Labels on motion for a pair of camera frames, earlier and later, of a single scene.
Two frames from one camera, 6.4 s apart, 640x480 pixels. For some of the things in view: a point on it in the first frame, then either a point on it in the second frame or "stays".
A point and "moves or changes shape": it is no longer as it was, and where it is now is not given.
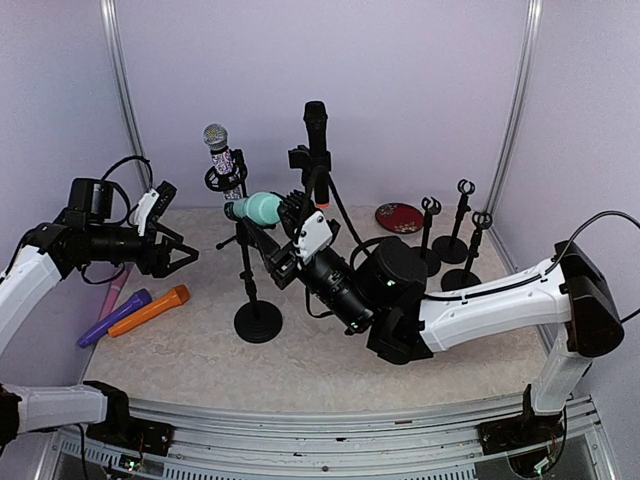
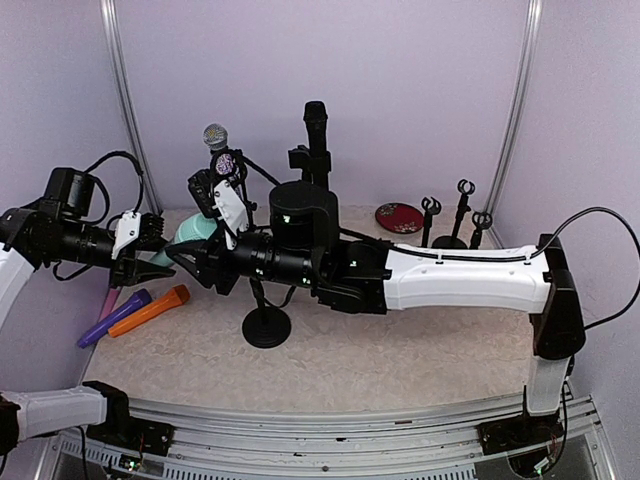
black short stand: [452, 249] stays
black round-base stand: [258, 321] moves or changes shape
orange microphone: [175, 297] stays
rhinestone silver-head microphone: [216, 138] stays
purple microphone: [142, 297] stays
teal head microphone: [261, 208] to [198, 226]
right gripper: [280, 268] to [209, 258]
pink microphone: [112, 294] stays
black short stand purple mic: [429, 255] stays
